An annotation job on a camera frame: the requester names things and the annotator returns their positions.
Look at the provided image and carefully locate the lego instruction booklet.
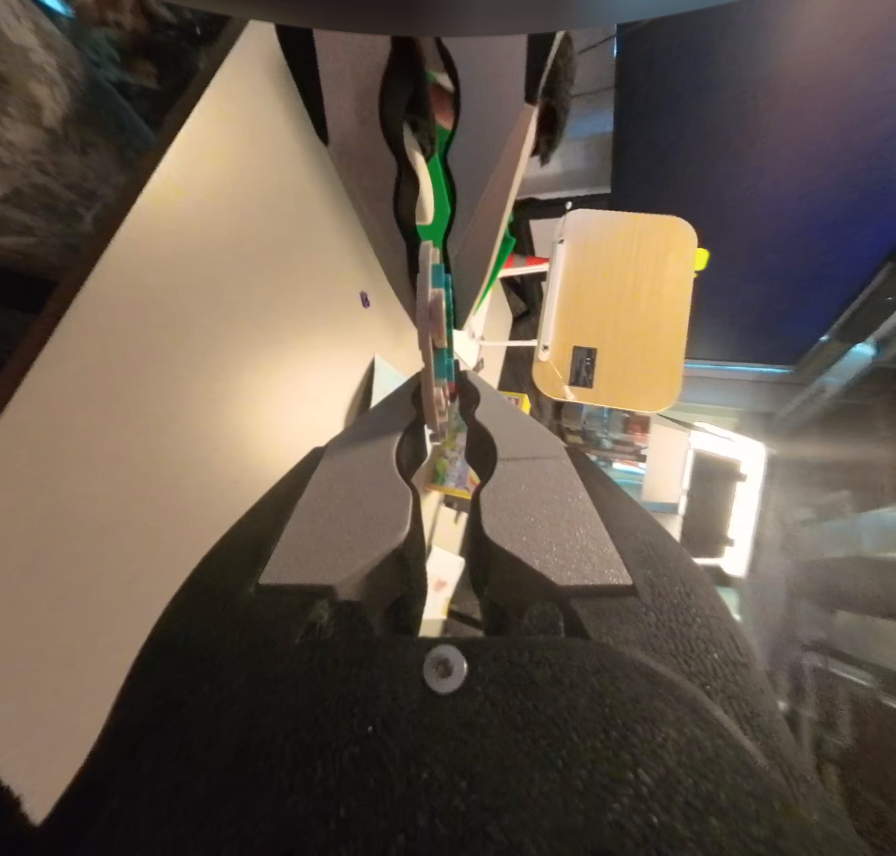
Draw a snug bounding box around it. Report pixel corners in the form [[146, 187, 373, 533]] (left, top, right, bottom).
[[370, 354, 422, 411]]

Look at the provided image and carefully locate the wooden chair white frame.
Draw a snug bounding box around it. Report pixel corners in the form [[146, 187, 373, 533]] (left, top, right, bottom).
[[455, 209, 699, 412]]

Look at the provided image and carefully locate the wooden framed picture box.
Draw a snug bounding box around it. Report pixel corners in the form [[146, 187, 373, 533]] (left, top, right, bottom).
[[428, 393, 531, 500]]

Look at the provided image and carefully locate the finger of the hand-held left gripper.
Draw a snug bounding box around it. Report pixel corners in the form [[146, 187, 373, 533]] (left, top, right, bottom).
[[447, 32, 541, 330], [314, 30, 436, 327]]

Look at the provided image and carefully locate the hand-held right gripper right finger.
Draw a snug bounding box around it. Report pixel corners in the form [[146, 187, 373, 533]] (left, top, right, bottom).
[[461, 372, 639, 634]]

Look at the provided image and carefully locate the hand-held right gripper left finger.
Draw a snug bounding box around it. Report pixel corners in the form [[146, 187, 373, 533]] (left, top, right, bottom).
[[259, 372, 429, 634]]

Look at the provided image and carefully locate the green plastic bin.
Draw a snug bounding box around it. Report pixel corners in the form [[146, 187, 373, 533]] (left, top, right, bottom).
[[418, 51, 520, 290]]

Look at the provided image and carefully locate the round white lego plate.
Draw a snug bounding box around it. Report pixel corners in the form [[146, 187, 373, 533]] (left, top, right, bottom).
[[416, 240, 464, 444]]

